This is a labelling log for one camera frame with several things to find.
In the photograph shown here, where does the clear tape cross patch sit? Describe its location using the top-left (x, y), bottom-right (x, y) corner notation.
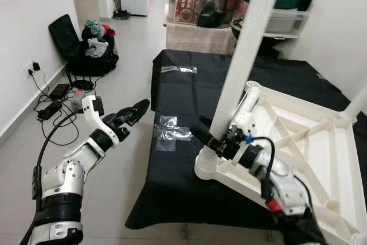
top-left (155, 116), bottom-right (193, 152)

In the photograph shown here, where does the grey box device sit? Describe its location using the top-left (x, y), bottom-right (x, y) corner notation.
top-left (70, 91), bottom-right (87, 112)

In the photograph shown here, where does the black tablecloth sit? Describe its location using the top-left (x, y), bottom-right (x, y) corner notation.
top-left (125, 50), bottom-right (367, 230)

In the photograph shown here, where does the black power adapter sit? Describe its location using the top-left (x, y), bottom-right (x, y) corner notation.
top-left (49, 84), bottom-right (71, 99)
top-left (37, 102), bottom-right (63, 120)

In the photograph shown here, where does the white plastic wrapper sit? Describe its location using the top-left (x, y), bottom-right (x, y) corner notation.
top-left (86, 40), bottom-right (110, 57)

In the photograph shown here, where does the small black floor item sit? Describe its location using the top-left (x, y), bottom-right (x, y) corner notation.
top-left (114, 10), bottom-right (131, 21)

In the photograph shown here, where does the black wok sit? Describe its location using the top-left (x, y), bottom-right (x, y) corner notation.
top-left (231, 18), bottom-right (287, 56)

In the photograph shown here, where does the black plastic bag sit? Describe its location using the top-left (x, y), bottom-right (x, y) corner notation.
top-left (198, 0), bottom-right (241, 29)

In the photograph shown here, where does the clear plastic storage container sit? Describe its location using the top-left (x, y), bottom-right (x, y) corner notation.
top-left (267, 7), bottom-right (307, 34)

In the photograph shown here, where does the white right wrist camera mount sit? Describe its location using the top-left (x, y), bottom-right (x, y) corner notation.
top-left (229, 107), bottom-right (259, 142)

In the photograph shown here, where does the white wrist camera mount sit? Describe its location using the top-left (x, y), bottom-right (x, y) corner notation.
top-left (82, 95), bottom-right (120, 142)
top-left (229, 107), bottom-right (259, 142)

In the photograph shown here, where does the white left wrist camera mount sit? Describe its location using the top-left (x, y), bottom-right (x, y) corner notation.
top-left (82, 95), bottom-right (120, 142)

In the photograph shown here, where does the black floor cable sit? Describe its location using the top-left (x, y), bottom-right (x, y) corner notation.
top-left (29, 64), bottom-right (95, 148)

